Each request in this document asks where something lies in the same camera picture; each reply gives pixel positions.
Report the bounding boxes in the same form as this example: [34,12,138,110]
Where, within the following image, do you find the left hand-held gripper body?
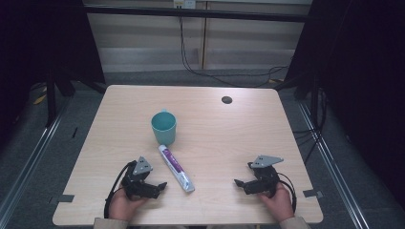
[120,156,154,200]

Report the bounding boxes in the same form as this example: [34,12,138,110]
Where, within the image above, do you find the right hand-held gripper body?
[247,155,285,198]

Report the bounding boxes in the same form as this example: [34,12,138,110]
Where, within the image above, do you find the white purple toothpaste tube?
[158,144,196,194]

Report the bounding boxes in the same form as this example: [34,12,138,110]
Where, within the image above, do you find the teal plastic cup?
[150,109,178,147]

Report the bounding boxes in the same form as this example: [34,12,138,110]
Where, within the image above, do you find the person's left hand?
[108,186,151,222]

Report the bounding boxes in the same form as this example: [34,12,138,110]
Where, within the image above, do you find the person's right hand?
[257,182,296,223]

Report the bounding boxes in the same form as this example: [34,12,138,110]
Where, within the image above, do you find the black metal stand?
[274,71,323,128]
[44,68,108,128]

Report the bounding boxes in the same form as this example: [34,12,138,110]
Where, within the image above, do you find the yellow floor tape strip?
[32,86,49,106]

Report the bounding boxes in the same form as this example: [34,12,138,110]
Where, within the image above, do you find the black curtain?
[285,0,405,201]
[0,0,107,144]

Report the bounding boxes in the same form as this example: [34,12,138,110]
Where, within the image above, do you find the black horizontal metal bar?
[83,4,311,24]

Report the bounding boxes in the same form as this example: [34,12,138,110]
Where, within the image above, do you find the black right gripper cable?
[276,172,298,214]

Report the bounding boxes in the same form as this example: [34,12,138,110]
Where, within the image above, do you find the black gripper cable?
[103,160,138,219]
[276,172,298,214]

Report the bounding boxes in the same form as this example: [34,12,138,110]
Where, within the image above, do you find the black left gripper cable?
[103,160,138,219]

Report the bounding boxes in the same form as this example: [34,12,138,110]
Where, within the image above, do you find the black floor cables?
[291,89,329,165]

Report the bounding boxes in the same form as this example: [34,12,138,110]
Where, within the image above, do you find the metal floor rail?
[297,100,371,229]
[0,94,73,220]

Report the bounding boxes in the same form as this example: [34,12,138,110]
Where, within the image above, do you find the black wall cable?
[177,7,290,89]

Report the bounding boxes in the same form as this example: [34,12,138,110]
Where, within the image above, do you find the white wall power outlet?
[172,0,197,10]

